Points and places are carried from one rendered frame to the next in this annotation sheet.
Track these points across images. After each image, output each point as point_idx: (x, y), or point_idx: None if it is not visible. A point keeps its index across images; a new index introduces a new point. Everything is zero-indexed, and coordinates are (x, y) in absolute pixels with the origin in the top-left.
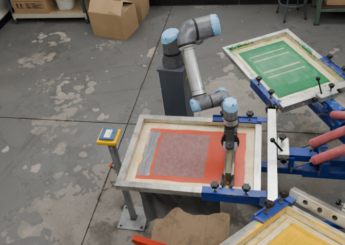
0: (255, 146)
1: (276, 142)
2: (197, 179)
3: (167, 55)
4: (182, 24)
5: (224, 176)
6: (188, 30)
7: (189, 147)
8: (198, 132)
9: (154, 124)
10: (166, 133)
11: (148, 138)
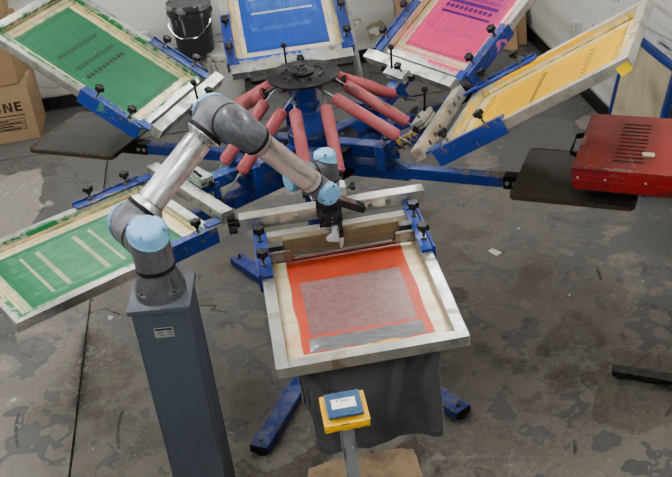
0: (317, 228)
1: (313, 201)
2: (403, 271)
3: (173, 265)
4: (234, 117)
5: (391, 239)
6: (249, 112)
7: (337, 296)
8: (297, 296)
9: (291, 353)
10: (311, 331)
11: (333, 349)
